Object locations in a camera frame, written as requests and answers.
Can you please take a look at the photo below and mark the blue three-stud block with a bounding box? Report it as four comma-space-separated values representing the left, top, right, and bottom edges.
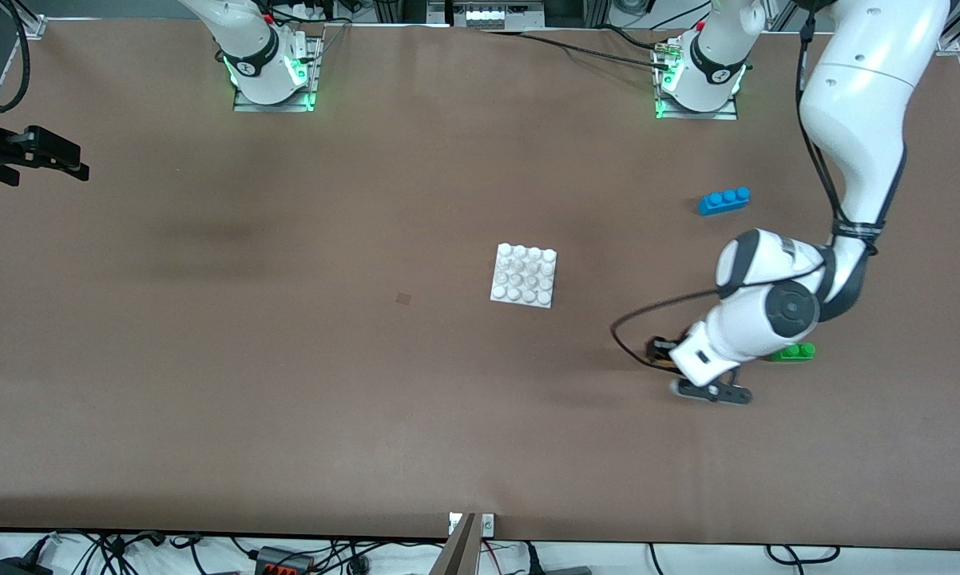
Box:
697, 187, 752, 217

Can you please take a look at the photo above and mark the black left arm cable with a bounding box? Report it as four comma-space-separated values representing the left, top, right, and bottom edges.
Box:
611, 16, 880, 369

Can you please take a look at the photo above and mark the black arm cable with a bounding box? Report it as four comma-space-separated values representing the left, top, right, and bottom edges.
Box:
0, 0, 32, 117
611, 16, 880, 369

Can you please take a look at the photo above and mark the white metal bracket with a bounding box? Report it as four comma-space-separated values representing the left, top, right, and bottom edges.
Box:
448, 513, 497, 537

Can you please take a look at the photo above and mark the white studded base plate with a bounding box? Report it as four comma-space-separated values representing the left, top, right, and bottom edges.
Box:
490, 243, 558, 309

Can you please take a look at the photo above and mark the thick black table cable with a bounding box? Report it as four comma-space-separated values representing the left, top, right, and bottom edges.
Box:
480, 29, 676, 71

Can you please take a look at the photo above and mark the grey brown post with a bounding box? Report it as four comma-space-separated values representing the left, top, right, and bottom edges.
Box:
430, 514, 481, 575

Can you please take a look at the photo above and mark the white power strip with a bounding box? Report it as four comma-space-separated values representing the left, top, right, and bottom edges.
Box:
452, 0, 546, 31

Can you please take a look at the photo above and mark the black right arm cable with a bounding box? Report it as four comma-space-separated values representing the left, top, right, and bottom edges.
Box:
0, 0, 32, 117

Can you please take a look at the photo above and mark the black orange power adapter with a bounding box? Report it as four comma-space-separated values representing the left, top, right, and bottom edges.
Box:
255, 546, 315, 575

